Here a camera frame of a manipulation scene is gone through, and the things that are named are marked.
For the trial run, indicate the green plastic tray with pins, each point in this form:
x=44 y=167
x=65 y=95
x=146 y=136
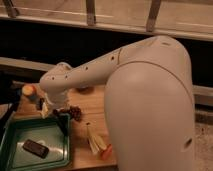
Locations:
x=43 y=131

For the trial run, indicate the dark red grape bunch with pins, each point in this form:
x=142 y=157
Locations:
x=74 y=112

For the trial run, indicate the purple bowl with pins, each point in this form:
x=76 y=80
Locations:
x=83 y=88

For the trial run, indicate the wooden cutting board table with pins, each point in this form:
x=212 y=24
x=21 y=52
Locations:
x=90 y=102

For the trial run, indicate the black handled brush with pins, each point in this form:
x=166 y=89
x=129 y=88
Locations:
x=60 y=120

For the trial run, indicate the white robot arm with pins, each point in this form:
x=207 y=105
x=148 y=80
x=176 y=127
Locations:
x=148 y=102

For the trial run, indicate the dark brown sponge block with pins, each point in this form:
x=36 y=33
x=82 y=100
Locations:
x=35 y=148

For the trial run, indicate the orange peach fruit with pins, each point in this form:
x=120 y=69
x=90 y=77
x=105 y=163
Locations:
x=28 y=90

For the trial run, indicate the orange carrot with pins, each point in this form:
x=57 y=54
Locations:
x=106 y=153

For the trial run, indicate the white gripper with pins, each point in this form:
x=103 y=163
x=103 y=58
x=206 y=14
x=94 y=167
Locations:
x=53 y=101

